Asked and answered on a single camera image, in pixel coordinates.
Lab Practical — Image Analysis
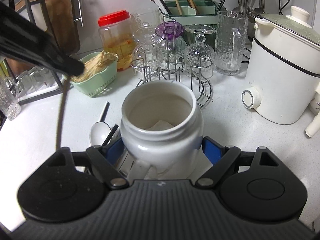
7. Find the metal wire cup rack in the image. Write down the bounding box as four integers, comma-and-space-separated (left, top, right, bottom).
138, 27, 213, 108

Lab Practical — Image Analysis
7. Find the red-lidded plastic jar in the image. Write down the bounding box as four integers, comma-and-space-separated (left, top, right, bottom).
98, 10, 136, 72

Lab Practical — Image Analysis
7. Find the textured tall glass tumbler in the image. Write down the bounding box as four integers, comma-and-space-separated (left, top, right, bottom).
0, 78, 22, 121

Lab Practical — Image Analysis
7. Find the white spoon with black rim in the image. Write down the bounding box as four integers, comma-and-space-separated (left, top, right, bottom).
89, 102, 111, 146

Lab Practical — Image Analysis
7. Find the brown wooden cutting board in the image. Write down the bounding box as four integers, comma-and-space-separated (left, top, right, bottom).
15, 0, 81, 55

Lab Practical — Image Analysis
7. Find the upturned glass cup left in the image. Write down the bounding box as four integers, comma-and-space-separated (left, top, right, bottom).
131, 25, 164, 82

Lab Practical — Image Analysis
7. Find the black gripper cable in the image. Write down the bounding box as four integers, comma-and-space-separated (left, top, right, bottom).
55, 73, 73, 151

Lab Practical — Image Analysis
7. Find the white ceramic Starbucks mug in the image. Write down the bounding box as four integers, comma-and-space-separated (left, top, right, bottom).
120, 80, 204, 183

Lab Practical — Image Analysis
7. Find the dried noodle bundle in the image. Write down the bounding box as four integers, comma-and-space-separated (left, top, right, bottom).
71, 51, 118, 83

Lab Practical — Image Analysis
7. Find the textured glass pitcher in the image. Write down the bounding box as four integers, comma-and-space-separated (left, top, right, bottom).
214, 11, 248, 76

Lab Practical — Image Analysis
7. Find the green plastic basket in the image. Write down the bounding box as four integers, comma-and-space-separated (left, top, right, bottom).
70, 52, 118, 97

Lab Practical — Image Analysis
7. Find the black chopstick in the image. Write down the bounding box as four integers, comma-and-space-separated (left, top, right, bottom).
102, 124, 119, 146

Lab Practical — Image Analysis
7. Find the black metal dish rack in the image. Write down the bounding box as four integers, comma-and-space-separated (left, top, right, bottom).
1, 0, 69, 105

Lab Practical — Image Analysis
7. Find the green utensil holder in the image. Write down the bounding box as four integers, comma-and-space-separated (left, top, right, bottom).
158, 0, 218, 51

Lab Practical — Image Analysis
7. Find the upturned stemmed glass cup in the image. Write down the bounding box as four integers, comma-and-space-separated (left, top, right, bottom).
184, 24, 215, 79

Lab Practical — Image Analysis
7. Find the white electric cooking pot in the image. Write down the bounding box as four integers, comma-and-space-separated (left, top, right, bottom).
241, 5, 319, 125

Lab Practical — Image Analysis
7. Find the purple-lidded glass jar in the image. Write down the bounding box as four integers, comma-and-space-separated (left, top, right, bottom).
156, 21, 187, 69

